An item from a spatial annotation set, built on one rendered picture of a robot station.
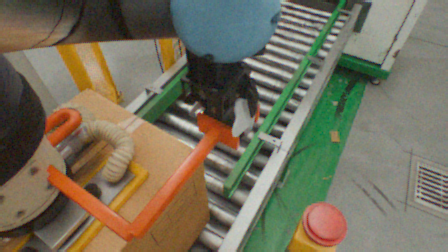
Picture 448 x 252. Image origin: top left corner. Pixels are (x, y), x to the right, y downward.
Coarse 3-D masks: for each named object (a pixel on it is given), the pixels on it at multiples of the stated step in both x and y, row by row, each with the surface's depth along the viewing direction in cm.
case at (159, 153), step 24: (96, 96) 74; (120, 120) 69; (144, 120) 69; (144, 144) 64; (168, 144) 64; (72, 168) 60; (96, 168) 60; (168, 168) 60; (144, 192) 57; (192, 192) 68; (168, 216) 62; (192, 216) 76; (0, 240) 50; (96, 240) 50; (120, 240) 50; (144, 240) 56; (168, 240) 68; (192, 240) 86
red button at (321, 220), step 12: (312, 204) 46; (324, 204) 46; (312, 216) 44; (324, 216) 44; (336, 216) 44; (312, 228) 43; (324, 228) 43; (336, 228) 43; (312, 240) 43; (324, 240) 42; (336, 240) 42
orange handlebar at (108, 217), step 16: (64, 112) 52; (48, 128) 51; (64, 128) 50; (208, 144) 47; (192, 160) 45; (48, 176) 43; (64, 176) 43; (176, 176) 43; (64, 192) 42; (80, 192) 41; (160, 192) 42; (176, 192) 43; (96, 208) 40; (144, 208) 40; (160, 208) 40; (112, 224) 38; (128, 224) 38; (144, 224) 39; (128, 240) 38
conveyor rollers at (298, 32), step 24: (288, 24) 172; (312, 24) 173; (336, 24) 174; (288, 48) 162; (264, 72) 148; (288, 72) 142; (312, 72) 144; (264, 96) 134; (168, 120) 123; (288, 120) 124; (192, 144) 114; (216, 144) 115; (264, 144) 115; (216, 168) 110; (216, 192) 103; (240, 192) 100; (216, 216) 95; (216, 240) 89
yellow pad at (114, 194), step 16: (96, 176) 56; (128, 176) 56; (144, 176) 57; (96, 192) 52; (112, 192) 54; (128, 192) 55; (112, 208) 53; (96, 224) 50; (32, 240) 48; (80, 240) 49
